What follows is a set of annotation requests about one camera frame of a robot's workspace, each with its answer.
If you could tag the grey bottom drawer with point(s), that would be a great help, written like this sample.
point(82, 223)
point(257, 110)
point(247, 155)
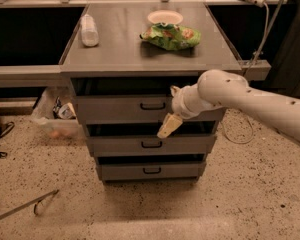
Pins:
point(125, 172)

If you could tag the grey drawer cabinet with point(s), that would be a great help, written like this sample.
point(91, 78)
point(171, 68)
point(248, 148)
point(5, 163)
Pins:
point(123, 64)

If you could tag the white paper bowl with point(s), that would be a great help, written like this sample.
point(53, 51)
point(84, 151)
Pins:
point(165, 16)

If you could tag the grey top drawer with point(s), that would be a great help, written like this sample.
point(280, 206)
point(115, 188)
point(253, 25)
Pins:
point(122, 109)

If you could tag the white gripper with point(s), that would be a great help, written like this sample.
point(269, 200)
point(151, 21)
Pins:
point(178, 104)

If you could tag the grey counter ledge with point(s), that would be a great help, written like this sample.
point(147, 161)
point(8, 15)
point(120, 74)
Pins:
point(31, 76)

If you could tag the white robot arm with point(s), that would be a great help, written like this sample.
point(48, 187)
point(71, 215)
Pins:
point(217, 88)

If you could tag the grey drawer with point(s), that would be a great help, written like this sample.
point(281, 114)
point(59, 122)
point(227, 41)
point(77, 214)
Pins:
point(125, 172)
point(122, 109)
point(150, 145)

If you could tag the grey middle drawer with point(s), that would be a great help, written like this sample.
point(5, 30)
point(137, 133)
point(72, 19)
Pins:
point(150, 145)

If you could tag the metal rod on floor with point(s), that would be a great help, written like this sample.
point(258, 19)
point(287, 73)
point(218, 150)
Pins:
point(25, 205)

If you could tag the green chip bag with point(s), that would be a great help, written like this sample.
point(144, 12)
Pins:
point(171, 37)

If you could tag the clear plastic storage bin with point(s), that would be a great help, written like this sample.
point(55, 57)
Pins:
point(55, 115)

